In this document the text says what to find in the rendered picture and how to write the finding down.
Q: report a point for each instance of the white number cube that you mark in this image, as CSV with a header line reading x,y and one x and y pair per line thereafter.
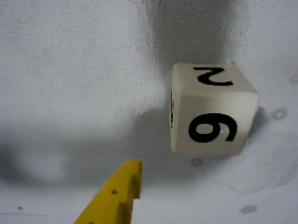
x,y
212,108

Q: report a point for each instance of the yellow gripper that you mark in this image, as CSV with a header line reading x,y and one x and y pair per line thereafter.
x,y
113,204

